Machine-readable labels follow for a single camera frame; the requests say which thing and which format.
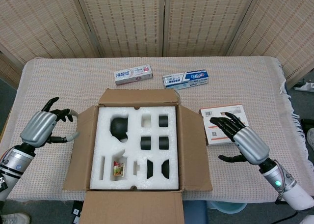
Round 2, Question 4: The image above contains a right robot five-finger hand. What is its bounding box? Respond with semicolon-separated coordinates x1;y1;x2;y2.
209;112;270;165

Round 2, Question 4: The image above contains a black device under table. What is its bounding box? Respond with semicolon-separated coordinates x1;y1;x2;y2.
70;200;86;224

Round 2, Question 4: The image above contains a beige woven tablecloth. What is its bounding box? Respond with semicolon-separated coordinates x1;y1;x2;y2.
0;56;310;206

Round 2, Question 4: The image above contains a black cylinder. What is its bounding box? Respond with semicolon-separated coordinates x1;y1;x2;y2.
158;114;170;128
158;136;170;150
140;136;152;150

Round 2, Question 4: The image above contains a brown cardboard box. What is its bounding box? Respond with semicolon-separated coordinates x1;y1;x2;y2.
63;87;213;224

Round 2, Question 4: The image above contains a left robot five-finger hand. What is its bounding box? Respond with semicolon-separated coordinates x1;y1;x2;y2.
20;97;80;148

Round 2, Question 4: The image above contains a small colourful snack packet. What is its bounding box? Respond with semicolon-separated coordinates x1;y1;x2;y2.
112;161;126;177

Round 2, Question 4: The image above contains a white blue toothpaste box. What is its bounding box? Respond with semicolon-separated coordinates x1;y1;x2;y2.
162;69;210;91

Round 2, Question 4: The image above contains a white orange product box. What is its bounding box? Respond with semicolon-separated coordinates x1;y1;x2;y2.
198;103;251;146

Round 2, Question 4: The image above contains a bamboo folding screen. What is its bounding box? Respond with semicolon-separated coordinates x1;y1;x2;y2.
0;0;314;88

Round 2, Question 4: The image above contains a white pink toothpaste box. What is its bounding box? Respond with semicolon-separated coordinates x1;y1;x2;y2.
113;64;154;86

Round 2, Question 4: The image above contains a light blue bucket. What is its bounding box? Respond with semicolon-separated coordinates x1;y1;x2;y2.
210;200;247;214

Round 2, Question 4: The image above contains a white foam insert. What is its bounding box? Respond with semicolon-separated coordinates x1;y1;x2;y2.
89;106;180;191

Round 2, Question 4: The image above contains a black round ball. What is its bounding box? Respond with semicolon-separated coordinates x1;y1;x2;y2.
109;115;129;142

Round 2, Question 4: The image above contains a white sneaker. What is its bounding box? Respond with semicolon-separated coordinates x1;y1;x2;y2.
306;128;314;151
0;212;32;224

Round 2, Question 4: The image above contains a black half disc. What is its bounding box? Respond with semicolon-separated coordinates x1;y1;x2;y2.
161;159;170;179
146;159;154;179

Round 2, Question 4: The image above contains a blue stool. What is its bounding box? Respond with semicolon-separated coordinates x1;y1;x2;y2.
183;199;209;224

